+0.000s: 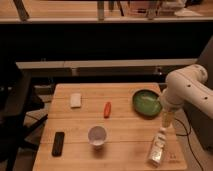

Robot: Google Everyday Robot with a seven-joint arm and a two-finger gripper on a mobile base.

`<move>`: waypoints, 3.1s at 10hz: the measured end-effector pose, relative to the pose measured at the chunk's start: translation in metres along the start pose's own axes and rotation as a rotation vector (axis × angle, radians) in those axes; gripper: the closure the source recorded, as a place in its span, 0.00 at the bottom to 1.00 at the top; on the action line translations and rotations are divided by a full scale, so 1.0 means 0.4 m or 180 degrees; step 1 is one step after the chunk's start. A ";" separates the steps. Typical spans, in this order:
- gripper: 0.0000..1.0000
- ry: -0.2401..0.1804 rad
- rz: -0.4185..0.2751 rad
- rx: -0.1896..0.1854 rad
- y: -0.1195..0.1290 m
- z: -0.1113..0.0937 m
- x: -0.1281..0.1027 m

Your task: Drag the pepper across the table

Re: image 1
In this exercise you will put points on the white sponge block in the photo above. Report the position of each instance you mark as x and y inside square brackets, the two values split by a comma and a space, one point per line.
[75, 100]

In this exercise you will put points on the red orange pepper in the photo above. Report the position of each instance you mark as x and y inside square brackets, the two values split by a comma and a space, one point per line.
[107, 110]

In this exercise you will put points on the green bowl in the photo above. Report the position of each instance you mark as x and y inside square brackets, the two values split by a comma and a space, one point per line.
[145, 102]

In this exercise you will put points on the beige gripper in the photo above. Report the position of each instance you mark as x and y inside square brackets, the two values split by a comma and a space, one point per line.
[167, 118]

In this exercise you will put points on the black remote control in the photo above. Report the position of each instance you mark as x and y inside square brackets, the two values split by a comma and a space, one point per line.
[58, 144]

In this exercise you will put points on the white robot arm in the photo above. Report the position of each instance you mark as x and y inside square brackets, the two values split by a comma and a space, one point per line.
[186, 84]

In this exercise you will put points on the clear plastic bottle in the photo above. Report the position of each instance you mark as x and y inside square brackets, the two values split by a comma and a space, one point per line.
[157, 147]

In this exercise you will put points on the white paper cup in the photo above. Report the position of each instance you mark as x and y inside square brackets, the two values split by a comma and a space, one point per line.
[97, 136]

